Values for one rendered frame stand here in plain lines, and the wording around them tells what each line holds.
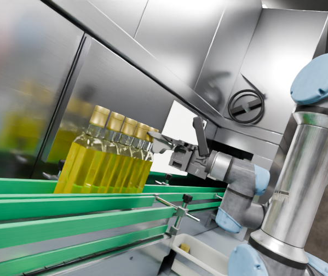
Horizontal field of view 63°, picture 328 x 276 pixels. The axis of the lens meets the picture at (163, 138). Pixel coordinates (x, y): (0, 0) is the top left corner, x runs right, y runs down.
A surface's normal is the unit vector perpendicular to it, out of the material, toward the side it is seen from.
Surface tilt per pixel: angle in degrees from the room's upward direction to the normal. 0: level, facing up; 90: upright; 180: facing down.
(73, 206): 90
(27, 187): 90
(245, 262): 98
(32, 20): 90
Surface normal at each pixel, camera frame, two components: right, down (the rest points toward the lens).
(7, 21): 0.80, 0.31
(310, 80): -0.85, -0.45
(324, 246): -0.58, -0.17
